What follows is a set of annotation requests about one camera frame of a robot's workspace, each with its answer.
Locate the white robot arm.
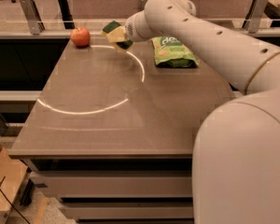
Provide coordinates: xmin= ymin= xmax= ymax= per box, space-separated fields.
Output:
xmin=104 ymin=0 xmax=280 ymax=224

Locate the green and yellow sponge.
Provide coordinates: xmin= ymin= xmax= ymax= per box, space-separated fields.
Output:
xmin=101 ymin=21 xmax=133 ymax=48

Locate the black table leg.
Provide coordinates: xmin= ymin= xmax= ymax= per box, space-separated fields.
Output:
xmin=58 ymin=0 xmax=75 ymax=29

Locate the grey drawer cabinet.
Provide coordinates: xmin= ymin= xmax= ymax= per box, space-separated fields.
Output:
xmin=21 ymin=157 xmax=195 ymax=224

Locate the metal rail bracket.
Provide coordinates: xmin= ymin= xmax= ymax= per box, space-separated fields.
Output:
xmin=19 ymin=0 xmax=45 ymax=35
xmin=138 ymin=0 xmax=147 ymax=11
xmin=244 ymin=0 xmax=269 ymax=34

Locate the green snack bag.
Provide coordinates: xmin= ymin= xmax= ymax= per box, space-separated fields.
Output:
xmin=152 ymin=36 xmax=199 ymax=68

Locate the cardboard box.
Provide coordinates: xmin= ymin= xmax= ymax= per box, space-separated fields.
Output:
xmin=0 ymin=144 xmax=27 ymax=224

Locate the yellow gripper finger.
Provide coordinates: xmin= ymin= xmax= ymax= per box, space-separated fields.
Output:
xmin=106 ymin=26 xmax=127 ymax=43
xmin=113 ymin=42 xmax=129 ymax=52

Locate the right metal rail bracket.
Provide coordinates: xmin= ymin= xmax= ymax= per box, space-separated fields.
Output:
xmin=244 ymin=0 xmax=269 ymax=34

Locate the thin black floor cable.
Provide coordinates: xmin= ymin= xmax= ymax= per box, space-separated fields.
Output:
xmin=0 ymin=172 xmax=32 ymax=224

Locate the middle metal rail bracket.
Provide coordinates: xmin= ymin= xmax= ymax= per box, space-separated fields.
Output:
xmin=138 ymin=0 xmax=147 ymax=11

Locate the left metal rail bracket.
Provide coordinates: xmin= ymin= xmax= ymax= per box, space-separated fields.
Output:
xmin=19 ymin=0 xmax=45 ymax=35

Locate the red apple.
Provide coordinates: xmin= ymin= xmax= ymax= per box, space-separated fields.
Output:
xmin=70 ymin=27 xmax=91 ymax=48

